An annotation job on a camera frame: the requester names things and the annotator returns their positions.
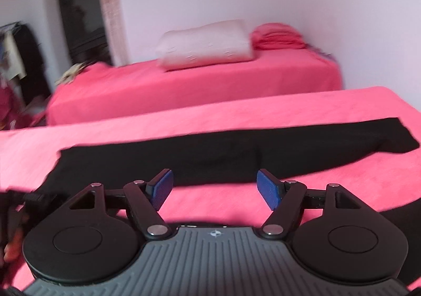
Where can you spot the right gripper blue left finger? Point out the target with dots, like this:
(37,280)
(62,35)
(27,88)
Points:
(145,199)

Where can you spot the near pink bed cover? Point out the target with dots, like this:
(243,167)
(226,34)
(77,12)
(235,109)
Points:
(314,194)

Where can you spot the black pants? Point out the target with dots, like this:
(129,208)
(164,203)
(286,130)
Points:
(227,156)

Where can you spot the beige cloth on bed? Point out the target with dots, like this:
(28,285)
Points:
(70,74)

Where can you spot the far pink bed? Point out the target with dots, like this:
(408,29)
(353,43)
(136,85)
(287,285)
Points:
(105,92)

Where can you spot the pink lace curtain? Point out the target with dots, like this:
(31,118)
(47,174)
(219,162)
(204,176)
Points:
(115,31)

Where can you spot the folded red blanket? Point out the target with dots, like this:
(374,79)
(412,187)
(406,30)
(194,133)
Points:
(275,36)

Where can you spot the left hand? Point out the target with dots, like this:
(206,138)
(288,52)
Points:
(12,250)

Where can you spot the white pillow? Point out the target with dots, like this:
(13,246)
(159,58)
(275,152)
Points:
(212,44)

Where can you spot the dark window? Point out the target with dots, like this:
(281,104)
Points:
(84,31)

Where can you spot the hanging clothes rack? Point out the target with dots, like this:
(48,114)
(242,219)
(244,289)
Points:
(24,89)

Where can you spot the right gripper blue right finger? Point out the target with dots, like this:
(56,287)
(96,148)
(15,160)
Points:
(285,199)

